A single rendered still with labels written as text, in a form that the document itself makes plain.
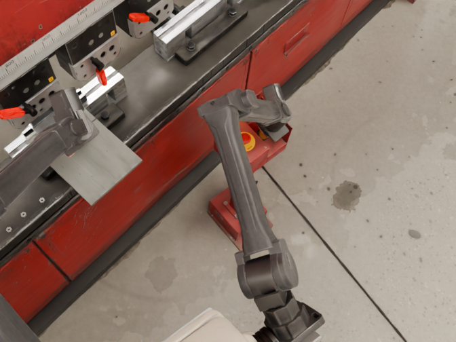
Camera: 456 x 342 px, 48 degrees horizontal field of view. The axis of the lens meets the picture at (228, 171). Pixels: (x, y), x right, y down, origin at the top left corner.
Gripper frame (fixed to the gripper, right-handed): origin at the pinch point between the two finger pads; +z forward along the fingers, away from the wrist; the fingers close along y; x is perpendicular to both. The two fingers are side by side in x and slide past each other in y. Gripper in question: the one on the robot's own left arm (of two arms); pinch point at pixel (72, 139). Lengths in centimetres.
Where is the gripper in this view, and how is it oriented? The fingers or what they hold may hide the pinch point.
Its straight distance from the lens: 145.6
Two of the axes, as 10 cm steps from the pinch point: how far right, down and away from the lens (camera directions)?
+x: 6.1, 7.7, 1.9
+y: -6.9, 6.4, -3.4
